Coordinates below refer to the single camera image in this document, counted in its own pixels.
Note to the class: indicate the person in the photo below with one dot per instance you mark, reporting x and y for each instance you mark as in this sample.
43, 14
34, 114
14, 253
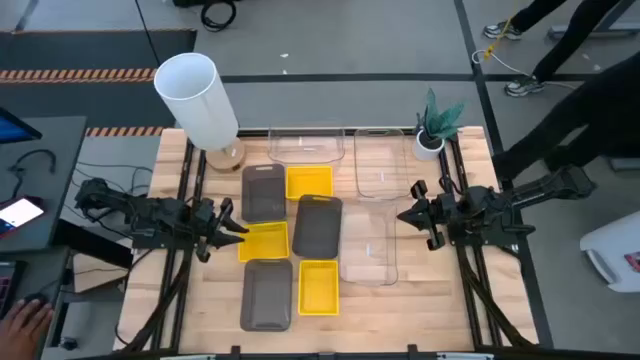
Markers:
600, 110
575, 30

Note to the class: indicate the silver metal bracket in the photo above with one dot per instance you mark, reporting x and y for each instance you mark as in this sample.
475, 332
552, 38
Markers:
465, 356
187, 357

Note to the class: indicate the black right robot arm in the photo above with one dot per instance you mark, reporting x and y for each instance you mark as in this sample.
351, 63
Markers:
550, 187

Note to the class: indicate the white lamp with wooden base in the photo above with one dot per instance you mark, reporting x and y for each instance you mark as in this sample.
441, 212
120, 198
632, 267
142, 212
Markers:
195, 100

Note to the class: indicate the smartphone with lit screen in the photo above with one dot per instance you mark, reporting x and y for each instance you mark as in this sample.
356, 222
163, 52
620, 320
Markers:
17, 214

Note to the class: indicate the grey metal desk foot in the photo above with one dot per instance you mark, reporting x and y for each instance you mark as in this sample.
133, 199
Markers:
565, 32

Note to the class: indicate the person's hand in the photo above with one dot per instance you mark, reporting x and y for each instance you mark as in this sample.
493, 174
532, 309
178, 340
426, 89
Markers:
22, 335

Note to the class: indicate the dark grey desk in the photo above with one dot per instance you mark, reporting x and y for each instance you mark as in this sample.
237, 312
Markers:
55, 150

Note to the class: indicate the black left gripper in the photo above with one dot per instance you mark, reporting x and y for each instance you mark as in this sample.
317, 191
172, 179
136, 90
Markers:
206, 220

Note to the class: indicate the long orange black hazard tape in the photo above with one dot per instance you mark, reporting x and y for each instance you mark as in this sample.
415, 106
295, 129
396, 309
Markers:
75, 75

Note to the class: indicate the green plant in white pot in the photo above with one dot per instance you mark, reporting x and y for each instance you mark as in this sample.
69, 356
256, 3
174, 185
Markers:
427, 147

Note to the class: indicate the black keyboard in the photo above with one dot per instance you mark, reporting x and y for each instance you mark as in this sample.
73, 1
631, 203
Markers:
7, 290

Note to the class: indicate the clear plastic basket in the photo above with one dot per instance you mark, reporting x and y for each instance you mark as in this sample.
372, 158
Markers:
369, 250
382, 165
306, 150

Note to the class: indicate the white rounded plastic object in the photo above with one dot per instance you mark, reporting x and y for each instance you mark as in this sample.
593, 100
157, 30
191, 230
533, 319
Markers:
610, 250

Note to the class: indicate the computer monitor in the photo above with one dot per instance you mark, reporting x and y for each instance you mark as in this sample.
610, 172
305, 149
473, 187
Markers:
12, 130

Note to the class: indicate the short orange black hazard tape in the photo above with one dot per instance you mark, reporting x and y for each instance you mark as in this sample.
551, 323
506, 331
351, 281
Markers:
125, 131

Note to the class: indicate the black floor mat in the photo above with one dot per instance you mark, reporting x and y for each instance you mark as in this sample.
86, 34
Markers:
75, 50

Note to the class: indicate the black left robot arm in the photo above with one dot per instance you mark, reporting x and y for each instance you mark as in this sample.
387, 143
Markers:
150, 212

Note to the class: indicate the grey translucent plastic basket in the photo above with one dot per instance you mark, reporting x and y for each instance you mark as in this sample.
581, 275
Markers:
317, 227
266, 295
263, 195

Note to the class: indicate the yellow slotted plastic basket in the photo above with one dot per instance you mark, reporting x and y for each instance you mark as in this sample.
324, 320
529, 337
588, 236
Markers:
318, 287
265, 242
310, 182

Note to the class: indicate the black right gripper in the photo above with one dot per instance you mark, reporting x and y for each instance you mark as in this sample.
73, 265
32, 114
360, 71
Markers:
437, 212

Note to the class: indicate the black aluminium table frame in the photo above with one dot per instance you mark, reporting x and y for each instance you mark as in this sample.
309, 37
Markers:
250, 132

